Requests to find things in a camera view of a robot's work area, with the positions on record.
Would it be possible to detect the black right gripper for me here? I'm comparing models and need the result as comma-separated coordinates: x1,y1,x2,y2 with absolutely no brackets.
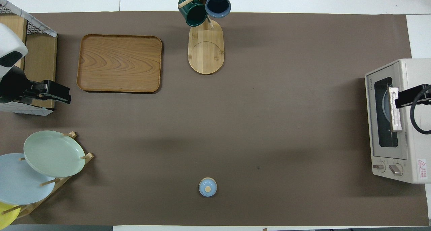
395,84,431,109

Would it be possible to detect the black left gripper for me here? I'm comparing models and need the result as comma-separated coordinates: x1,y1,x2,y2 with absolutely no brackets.
0,65,72,104

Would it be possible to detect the light blue round plate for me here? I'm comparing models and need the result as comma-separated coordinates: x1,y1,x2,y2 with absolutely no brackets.
382,89,393,124
0,153,56,205

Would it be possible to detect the glass oven door with handle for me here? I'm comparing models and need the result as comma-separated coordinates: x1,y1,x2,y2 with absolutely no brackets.
365,63,410,161

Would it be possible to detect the cream toaster oven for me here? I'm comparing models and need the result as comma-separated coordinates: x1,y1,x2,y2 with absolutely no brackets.
365,58,431,184

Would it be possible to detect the pale green plate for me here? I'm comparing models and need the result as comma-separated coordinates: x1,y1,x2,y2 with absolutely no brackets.
24,130,86,178

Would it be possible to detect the wooden serving tray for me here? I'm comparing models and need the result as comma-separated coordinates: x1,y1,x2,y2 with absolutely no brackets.
77,34,163,93

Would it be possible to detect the wooden plate rack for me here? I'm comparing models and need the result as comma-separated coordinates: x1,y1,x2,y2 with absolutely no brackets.
13,132,95,220

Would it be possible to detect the yellow plate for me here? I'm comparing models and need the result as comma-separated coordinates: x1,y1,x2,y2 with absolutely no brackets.
0,202,21,230

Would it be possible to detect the brown table mat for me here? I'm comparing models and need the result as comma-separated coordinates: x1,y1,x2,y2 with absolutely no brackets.
0,11,430,226

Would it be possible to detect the wooden mug tree stand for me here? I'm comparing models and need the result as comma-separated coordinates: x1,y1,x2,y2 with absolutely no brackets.
178,0,233,75

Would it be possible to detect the dark green mug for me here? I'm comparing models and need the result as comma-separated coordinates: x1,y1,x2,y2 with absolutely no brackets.
178,0,208,27

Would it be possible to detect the blue mug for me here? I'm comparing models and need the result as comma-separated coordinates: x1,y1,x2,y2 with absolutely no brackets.
205,0,232,19

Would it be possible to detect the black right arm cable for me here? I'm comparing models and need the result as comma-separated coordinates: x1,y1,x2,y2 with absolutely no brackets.
409,86,431,135

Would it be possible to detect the wooden shelf with wire mesh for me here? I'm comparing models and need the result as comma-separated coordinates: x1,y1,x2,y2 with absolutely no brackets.
0,0,58,116

